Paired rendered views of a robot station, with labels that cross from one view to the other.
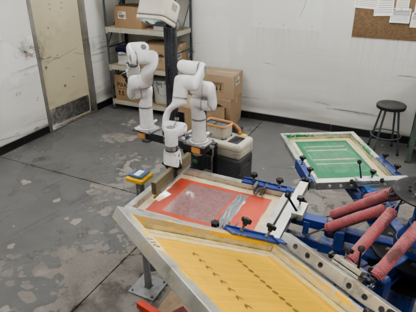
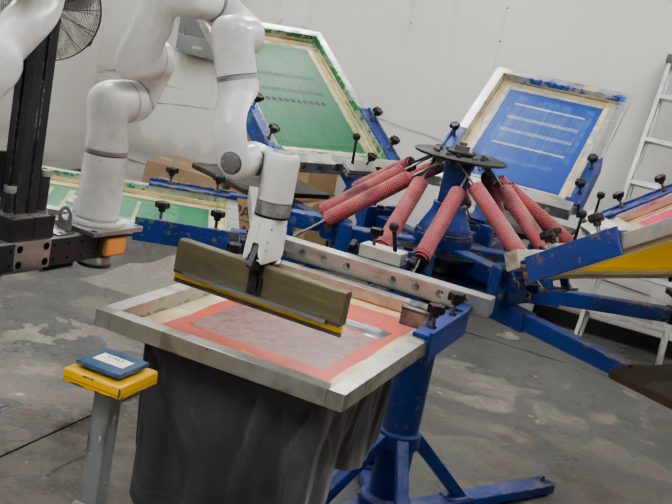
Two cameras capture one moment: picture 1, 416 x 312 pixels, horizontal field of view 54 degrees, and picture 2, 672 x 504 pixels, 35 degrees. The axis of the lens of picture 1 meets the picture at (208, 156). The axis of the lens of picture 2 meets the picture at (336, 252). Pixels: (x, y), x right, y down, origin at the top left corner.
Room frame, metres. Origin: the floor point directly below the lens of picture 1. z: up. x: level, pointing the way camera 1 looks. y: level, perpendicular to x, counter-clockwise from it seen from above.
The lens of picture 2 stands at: (2.10, 2.35, 1.71)
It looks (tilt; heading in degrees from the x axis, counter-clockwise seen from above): 13 degrees down; 266
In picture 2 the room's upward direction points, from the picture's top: 11 degrees clockwise
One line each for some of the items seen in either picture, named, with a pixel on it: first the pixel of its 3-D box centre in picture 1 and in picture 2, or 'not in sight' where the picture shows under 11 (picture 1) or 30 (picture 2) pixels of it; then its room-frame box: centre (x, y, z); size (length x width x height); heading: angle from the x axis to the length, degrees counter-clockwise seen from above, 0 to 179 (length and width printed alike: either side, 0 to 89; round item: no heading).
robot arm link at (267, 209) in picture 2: (172, 147); (274, 206); (2.09, 0.20, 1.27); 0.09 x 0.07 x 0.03; 64
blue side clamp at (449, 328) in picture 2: not in sight; (440, 331); (1.63, -0.11, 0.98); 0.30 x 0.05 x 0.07; 64
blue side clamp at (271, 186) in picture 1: (265, 188); not in sight; (2.13, -0.35, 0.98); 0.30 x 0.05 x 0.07; 64
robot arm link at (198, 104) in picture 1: (200, 107); (113, 116); (2.47, 0.05, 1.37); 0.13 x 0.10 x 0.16; 69
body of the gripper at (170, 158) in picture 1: (171, 156); (268, 235); (2.09, 0.20, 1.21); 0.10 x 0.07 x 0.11; 64
